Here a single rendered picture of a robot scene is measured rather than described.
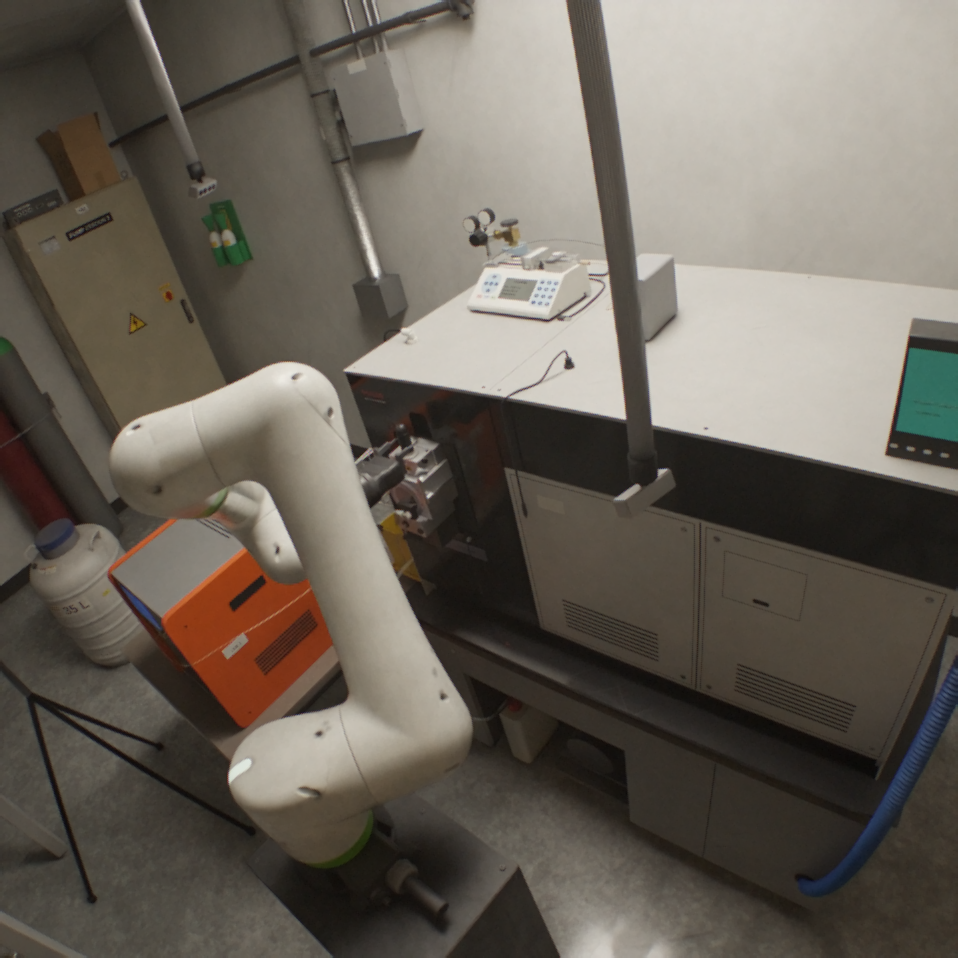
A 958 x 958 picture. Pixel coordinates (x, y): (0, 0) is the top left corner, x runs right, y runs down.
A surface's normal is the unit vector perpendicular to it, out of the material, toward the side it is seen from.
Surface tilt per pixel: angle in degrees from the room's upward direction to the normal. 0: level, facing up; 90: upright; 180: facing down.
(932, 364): 80
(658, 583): 90
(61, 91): 90
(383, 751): 42
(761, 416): 0
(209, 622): 90
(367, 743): 27
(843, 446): 0
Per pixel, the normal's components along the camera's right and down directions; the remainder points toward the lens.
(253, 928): -0.23, -0.78
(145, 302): 0.76, 0.24
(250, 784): -0.35, -0.57
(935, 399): -0.62, 0.45
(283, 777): -0.11, -0.62
